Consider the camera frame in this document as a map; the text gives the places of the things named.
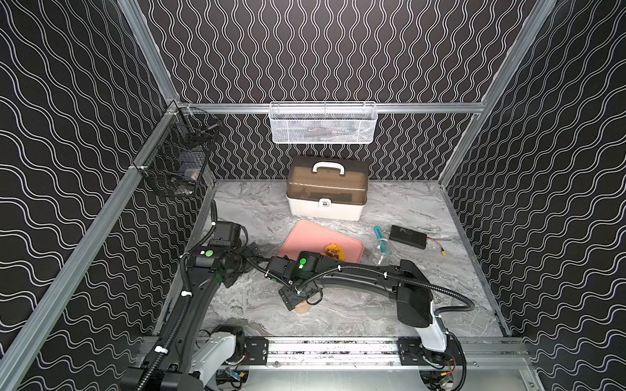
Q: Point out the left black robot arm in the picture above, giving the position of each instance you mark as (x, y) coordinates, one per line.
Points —
(175, 362)

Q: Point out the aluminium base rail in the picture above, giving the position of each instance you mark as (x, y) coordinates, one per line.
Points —
(370, 353)

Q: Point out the white wire wall basket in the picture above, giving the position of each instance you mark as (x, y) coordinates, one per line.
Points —
(319, 122)

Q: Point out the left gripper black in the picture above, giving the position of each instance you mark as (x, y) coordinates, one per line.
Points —
(247, 257)

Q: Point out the clear cookie jar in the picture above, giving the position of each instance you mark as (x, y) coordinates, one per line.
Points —
(302, 308)

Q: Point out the black wire wall basket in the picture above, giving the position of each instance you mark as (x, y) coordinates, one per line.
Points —
(179, 165)

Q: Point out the brown white storage box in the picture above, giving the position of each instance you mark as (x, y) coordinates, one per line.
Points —
(320, 187)

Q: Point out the large orange fish cookie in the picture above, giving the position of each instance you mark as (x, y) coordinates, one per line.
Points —
(335, 251)

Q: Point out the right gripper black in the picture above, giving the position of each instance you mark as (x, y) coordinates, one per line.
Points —
(289, 300)

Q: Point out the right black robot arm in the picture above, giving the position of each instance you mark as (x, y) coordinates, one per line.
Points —
(419, 303)

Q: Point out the black battery pack with cable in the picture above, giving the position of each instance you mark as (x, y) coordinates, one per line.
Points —
(412, 238)

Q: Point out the clear cookie jar handled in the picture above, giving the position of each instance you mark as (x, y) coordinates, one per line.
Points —
(379, 259)

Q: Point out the pink plastic tray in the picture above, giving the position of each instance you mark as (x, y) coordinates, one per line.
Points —
(309, 236)

